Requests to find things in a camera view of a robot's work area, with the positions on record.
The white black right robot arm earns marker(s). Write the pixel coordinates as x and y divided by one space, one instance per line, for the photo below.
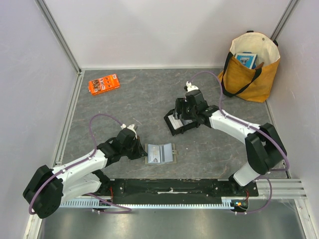
264 147

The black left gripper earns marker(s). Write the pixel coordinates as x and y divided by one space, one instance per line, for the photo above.
140 152

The light blue cable duct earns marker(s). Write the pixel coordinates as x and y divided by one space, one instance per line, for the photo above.
93 203

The yellow canvas tote bag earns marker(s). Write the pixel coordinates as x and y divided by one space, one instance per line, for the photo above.
240 81

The beige leather card holder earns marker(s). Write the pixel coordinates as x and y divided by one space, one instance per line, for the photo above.
174 151

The white card stack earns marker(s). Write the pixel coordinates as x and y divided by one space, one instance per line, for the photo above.
176 123

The black card tray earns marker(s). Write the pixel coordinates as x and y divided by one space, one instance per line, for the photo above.
187 124

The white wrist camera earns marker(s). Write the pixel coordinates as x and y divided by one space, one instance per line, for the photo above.
190 87
132 127

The orange card box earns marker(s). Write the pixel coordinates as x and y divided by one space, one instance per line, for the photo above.
103 84

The white magnetic stripe card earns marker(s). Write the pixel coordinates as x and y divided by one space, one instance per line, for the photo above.
166 154

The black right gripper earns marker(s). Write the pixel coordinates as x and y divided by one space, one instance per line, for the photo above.
179 112

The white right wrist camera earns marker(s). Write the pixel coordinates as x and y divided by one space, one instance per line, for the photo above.
190 87

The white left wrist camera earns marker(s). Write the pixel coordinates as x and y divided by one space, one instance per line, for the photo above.
132 127

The blue book in bag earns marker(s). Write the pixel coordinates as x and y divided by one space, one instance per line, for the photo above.
247 59

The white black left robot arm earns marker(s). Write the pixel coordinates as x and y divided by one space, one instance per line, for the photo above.
51 187

